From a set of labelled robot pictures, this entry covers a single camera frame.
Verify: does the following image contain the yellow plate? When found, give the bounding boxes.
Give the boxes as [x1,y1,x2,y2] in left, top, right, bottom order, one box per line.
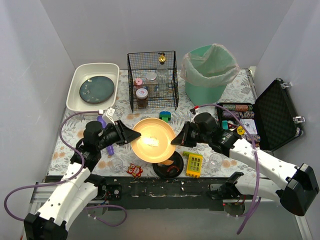
[131,118,176,164]

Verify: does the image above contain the small black plate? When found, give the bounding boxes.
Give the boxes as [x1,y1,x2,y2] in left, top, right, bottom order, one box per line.
[152,151,184,180]

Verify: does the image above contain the brown sauce jar white lid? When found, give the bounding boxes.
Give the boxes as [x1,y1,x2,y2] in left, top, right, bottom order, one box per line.
[135,88,148,108]

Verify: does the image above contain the blue ceramic plate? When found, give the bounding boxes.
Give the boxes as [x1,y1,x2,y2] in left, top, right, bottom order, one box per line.
[79,76,115,104]

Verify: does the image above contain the clear glass bottle gold cap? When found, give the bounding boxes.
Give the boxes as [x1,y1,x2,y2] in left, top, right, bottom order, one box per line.
[156,52,169,97]

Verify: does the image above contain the pink lid toothpick jar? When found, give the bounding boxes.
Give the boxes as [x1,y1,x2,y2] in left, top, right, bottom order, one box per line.
[133,78,143,89]

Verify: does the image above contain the silver lid pepper jar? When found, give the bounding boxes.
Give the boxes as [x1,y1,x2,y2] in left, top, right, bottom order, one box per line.
[145,71,158,97]

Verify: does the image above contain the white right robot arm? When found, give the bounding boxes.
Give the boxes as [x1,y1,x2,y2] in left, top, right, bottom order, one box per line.
[171,112,320,217]

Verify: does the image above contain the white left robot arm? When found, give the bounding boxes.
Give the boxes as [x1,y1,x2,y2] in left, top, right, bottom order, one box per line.
[23,120,141,240]

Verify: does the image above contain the purple toy piece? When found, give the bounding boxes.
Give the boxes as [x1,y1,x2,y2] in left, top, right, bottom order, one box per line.
[96,115,115,156]

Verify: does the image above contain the teal block in case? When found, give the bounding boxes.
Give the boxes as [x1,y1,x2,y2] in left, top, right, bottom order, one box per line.
[222,120,229,130]

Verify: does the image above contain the yellow green toy window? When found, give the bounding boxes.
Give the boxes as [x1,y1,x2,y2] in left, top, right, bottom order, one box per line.
[182,151,203,179]

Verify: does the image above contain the purple chip stack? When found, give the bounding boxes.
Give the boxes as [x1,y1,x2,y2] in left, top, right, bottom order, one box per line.
[222,111,240,118]

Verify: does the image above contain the all in triangle button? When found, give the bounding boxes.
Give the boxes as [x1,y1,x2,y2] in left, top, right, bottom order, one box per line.
[227,122,238,131]

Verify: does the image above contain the green blue toy block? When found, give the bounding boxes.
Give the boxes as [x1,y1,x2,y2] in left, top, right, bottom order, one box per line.
[159,111,172,123]

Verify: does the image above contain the left clear glass cup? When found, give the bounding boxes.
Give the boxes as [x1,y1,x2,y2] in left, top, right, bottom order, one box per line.
[109,157,124,174]

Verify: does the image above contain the clear glass cup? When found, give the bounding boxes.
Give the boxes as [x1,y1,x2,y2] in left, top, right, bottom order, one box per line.
[208,153,224,169]
[109,157,124,174]

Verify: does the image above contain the dark red sausage piece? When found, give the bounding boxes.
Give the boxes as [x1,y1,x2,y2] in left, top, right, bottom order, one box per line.
[166,165,180,174]

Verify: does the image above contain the green blue chip stack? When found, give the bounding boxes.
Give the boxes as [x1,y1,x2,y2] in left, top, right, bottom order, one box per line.
[222,104,236,112]

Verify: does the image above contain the right clear glass cup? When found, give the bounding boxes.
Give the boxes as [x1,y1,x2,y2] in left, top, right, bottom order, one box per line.
[208,153,224,169]

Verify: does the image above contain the yellow big blind button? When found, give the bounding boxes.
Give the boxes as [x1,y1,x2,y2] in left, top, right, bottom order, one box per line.
[236,125,246,136]

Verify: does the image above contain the red owl toy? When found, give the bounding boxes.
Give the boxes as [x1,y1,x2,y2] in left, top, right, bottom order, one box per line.
[126,163,143,178]

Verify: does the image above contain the red chip stack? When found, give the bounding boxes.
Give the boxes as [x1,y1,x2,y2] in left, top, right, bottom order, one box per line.
[235,104,253,112]

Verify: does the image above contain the blue orange loose chips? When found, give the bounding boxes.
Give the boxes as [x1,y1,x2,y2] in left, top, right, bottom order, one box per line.
[238,111,255,119]

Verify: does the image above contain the deck of playing cards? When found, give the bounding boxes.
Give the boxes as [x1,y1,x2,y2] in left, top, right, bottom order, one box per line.
[240,119,258,135]

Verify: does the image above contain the white rectangular basin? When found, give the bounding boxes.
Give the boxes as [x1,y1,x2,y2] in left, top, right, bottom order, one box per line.
[66,62,120,113]

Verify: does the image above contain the green trash bin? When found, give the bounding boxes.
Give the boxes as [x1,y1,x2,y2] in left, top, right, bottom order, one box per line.
[184,44,238,107]

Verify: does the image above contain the clear plastic bin liner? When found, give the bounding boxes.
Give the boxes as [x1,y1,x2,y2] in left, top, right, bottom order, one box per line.
[180,43,241,88]

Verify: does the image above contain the black poker chip case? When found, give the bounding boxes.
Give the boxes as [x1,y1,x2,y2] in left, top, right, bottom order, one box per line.
[216,78,303,152]

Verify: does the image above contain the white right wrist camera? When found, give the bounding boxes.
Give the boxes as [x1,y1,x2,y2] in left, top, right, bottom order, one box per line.
[190,105,200,117]

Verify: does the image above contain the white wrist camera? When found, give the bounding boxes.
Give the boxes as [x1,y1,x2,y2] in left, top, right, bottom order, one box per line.
[190,105,200,117]
[96,107,115,128]

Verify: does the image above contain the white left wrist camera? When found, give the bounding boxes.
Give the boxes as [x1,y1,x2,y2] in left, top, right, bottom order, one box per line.
[96,107,115,128]

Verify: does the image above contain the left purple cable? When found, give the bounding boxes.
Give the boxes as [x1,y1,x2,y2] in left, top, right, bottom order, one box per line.
[3,109,128,228]

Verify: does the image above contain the purple cable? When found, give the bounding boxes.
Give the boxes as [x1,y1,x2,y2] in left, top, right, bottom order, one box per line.
[197,103,262,235]
[3,109,128,228]

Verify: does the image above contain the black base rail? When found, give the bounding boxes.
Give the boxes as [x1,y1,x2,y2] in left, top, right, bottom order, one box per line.
[91,176,227,211]

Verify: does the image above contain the black wire basket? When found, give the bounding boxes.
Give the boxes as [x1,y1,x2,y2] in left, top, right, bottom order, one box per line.
[127,50,179,111]

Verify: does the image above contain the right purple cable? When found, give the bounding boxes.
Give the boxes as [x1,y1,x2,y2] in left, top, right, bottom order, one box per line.
[197,103,262,235]

